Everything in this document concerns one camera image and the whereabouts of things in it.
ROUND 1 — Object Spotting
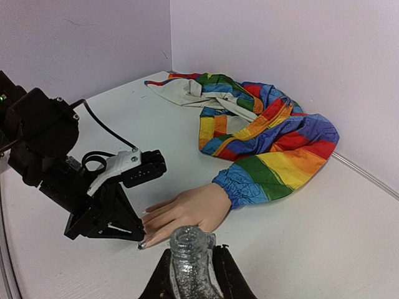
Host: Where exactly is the rainbow striped jacket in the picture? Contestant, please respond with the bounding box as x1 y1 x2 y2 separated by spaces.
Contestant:
145 73 339 208

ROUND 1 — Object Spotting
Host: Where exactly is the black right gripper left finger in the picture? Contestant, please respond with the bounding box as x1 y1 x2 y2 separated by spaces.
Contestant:
138 249 175 299

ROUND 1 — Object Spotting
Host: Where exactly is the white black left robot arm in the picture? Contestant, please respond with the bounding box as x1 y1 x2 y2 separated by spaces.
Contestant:
1 74 144 242

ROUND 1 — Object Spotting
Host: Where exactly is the mannequin hand with nails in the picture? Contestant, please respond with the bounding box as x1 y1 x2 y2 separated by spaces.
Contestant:
138 183 232 250

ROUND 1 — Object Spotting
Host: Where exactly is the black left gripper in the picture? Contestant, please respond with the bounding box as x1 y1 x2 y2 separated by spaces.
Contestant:
64 183 145 242

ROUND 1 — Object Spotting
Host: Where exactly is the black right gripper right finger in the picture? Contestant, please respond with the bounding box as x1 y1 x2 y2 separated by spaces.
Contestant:
213 244 257 299

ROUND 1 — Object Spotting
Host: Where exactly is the clear nail polish bottle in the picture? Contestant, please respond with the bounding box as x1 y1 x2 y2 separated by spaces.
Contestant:
170 225 224 299

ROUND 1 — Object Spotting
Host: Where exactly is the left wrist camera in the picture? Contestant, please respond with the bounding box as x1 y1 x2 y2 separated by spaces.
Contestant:
82 149 166 196

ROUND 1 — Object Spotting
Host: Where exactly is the aluminium table frame rail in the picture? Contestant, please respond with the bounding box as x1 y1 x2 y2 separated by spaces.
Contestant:
0 186 22 299

